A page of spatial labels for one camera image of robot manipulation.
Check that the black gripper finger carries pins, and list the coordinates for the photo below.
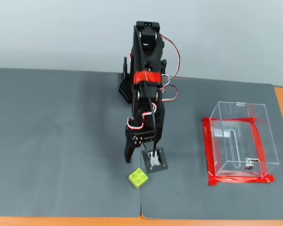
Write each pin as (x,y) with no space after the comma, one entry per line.
(129,150)

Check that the green lego block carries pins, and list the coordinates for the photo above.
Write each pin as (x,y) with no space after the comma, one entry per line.
(138,177)

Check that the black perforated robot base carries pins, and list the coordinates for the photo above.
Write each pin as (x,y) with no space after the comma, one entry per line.
(125,90)

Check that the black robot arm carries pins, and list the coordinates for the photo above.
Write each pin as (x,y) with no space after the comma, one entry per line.
(151,58)

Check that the silver metal box lock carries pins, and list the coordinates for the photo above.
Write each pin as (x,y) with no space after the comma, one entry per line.
(248,162)

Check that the transparent acrylic box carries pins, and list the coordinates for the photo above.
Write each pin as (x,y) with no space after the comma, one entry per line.
(268,141)

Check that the red tape wrap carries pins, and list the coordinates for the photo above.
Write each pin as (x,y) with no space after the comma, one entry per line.
(151,76)

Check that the black table clamp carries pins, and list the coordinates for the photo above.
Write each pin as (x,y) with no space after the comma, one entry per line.
(125,68)

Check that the red tape strip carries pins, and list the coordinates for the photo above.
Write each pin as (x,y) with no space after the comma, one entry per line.
(259,146)
(238,180)

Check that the black square camera mount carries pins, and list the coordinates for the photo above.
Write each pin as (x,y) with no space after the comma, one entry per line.
(163,164)

